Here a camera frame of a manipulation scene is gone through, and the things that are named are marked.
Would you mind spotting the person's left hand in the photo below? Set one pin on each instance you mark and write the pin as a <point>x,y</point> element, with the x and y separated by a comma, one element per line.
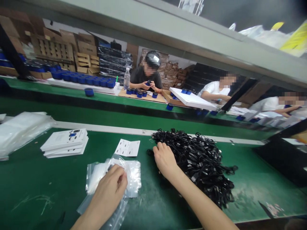
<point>109,187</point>

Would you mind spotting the person's right hand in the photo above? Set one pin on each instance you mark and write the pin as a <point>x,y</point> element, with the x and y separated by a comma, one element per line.
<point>166,163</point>

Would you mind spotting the clear zip bag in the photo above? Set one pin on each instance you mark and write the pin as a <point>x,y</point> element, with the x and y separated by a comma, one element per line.
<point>115,215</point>

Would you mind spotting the pile of small zip bags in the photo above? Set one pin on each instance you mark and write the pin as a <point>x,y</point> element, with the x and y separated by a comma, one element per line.
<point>133,177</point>

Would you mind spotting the unfolded white leaflet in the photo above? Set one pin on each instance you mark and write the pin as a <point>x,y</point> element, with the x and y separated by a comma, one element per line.
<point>127,148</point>

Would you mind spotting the blue cylinder speaker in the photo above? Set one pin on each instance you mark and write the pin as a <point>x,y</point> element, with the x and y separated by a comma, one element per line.
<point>89,92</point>
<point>170,106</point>

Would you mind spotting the stack of white booklets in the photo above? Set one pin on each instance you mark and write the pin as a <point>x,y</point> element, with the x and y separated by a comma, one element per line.
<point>64,143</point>

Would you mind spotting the white flat box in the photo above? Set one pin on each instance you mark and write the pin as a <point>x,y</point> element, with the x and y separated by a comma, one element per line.
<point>192,98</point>

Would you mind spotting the brown cardboard sheet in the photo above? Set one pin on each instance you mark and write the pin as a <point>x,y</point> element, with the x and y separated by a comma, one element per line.
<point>134,97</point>

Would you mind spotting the cluster of blue black speakers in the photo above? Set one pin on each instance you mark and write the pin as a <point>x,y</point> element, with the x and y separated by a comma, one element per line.
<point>141,93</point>

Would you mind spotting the clear water bottle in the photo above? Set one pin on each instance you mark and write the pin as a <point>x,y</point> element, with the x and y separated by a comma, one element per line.
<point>126,79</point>

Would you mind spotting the green pen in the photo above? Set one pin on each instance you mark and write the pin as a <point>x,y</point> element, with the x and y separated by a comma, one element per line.
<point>117,79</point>

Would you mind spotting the heap of large plastic bags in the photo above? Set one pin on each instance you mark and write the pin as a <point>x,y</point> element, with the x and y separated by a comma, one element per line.
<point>21,131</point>

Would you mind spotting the long white tray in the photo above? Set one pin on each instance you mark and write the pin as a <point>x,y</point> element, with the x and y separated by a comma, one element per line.
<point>72,85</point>

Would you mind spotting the row of blue speakers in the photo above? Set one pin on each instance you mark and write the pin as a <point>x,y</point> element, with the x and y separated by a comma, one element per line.
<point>84,77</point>

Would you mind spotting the black box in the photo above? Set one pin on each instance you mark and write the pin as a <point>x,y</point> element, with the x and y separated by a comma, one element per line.
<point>283,158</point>

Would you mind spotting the grey overhead shelf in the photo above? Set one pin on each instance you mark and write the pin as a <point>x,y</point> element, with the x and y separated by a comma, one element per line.
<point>215,33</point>

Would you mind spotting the stack of cartons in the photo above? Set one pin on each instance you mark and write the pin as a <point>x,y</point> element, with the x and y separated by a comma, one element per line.
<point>72,52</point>

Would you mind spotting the black slanted post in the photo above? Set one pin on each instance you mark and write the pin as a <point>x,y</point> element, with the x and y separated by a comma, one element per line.
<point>236,94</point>
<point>13,55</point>

